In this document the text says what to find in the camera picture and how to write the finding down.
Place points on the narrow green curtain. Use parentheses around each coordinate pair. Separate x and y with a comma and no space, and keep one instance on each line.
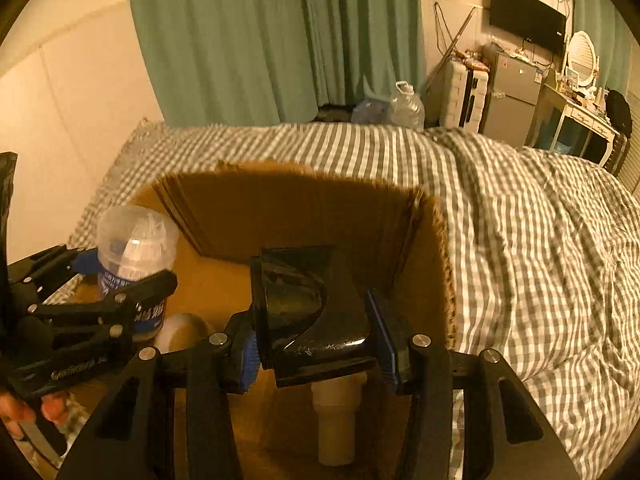
(597,25)

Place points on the white tape roll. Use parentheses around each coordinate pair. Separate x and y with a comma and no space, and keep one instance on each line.
(185,330)

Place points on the glossy black plastic holder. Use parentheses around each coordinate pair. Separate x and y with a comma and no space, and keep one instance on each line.
(305,310)

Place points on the brown cardboard box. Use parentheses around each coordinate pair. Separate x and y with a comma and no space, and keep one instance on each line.
(280,210)

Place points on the white oval mirror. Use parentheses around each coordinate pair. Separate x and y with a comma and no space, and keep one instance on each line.
(581,57)

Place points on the black bag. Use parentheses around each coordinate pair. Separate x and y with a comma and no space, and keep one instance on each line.
(620,112)

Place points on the black wall television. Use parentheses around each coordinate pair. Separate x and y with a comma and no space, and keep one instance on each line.
(527,15)

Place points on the metal drying rack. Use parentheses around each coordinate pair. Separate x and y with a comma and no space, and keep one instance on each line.
(452,45)

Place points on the grey checked blanket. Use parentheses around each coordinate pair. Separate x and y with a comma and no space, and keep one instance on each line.
(525,240)

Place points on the white suitcase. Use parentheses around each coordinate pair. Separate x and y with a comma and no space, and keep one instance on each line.
(462,92)

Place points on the beige plastic tube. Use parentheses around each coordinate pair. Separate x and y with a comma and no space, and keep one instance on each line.
(336,420)

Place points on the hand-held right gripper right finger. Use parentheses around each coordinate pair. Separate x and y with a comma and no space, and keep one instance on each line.
(388,342)

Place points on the white dressing table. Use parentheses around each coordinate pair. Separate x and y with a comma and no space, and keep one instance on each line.
(575,120)

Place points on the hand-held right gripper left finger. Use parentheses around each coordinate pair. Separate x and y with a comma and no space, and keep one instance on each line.
(248,360)

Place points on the clear cotton swab container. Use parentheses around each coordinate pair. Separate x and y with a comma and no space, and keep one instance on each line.
(132,245)

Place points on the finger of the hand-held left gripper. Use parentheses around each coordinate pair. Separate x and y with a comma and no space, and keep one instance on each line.
(142,287)
(85,261)

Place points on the clear plastic water jug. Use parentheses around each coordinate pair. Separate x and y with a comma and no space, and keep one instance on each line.
(406,106)

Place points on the person's left hand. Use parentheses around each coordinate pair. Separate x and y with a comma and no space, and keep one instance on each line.
(52,407)

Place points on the small grey fridge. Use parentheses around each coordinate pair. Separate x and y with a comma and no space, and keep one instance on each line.
(510,100)

